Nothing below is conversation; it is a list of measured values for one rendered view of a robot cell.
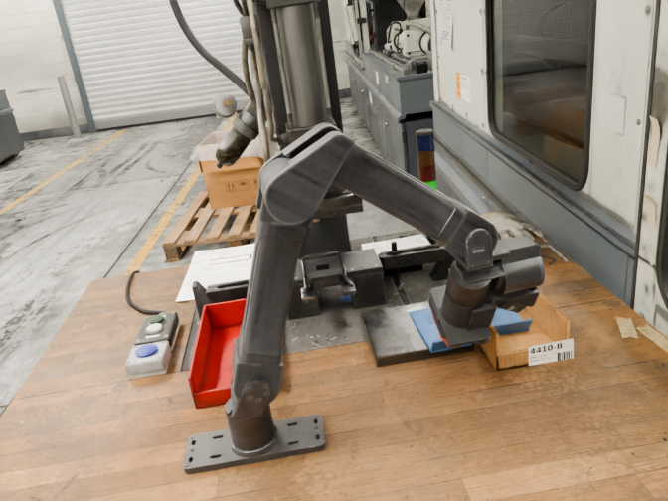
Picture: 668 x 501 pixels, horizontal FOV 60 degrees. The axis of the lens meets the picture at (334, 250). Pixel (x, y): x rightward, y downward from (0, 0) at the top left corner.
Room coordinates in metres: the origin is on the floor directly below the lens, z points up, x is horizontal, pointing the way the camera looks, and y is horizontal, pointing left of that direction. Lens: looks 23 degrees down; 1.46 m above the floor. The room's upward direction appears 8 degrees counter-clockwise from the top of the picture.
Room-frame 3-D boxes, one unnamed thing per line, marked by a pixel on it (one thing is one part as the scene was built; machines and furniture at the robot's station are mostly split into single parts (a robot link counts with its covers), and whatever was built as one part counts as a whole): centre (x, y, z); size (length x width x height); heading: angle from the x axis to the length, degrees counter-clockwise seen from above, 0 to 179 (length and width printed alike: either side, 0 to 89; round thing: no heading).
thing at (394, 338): (0.90, -0.13, 0.91); 0.17 x 0.16 x 0.02; 93
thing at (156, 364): (0.92, 0.36, 0.90); 0.07 x 0.07 x 0.06; 3
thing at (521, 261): (0.72, -0.22, 1.12); 0.12 x 0.09 x 0.12; 99
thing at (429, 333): (0.87, -0.17, 0.93); 0.15 x 0.07 x 0.03; 6
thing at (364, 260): (1.07, 0.01, 0.98); 0.20 x 0.10 x 0.01; 93
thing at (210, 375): (0.89, 0.20, 0.93); 0.25 x 0.12 x 0.06; 3
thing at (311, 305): (1.07, 0.01, 0.94); 0.20 x 0.10 x 0.07; 93
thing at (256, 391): (0.67, 0.14, 1.00); 0.09 x 0.06 x 0.06; 9
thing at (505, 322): (0.92, -0.28, 0.92); 0.15 x 0.07 x 0.03; 2
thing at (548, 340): (0.89, -0.29, 0.93); 0.25 x 0.13 x 0.08; 3
